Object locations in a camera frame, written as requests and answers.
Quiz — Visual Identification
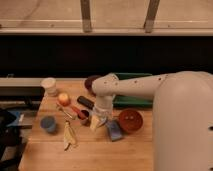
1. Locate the blue cup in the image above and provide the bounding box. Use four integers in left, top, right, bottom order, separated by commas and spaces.
40, 116, 56, 133

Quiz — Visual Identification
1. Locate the apple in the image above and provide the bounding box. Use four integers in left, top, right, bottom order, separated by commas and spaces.
58, 93, 71, 106

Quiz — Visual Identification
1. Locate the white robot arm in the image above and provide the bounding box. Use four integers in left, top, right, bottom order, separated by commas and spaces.
92, 71, 213, 171

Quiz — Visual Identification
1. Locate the white paper cup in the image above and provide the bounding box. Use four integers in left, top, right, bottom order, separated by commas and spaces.
41, 77, 58, 97

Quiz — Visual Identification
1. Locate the blue sponge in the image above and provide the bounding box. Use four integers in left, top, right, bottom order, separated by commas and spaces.
106, 120, 123, 141

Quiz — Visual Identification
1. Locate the small brown cup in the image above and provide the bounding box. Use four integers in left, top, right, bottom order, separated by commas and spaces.
80, 110, 90, 126

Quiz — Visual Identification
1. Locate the red handled tool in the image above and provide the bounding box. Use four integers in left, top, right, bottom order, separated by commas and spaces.
70, 105, 86, 119

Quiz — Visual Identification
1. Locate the metal spoon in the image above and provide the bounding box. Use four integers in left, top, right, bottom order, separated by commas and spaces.
56, 104, 76, 120

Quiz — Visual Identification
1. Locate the black rectangular block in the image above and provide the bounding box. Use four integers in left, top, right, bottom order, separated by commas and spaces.
77, 96, 94, 109

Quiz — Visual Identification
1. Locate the green plastic tray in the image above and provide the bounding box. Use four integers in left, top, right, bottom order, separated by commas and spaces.
113, 73, 152, 108

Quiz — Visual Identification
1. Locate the orange red bowl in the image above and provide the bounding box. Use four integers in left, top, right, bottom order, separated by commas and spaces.
118, 109, 143, 133

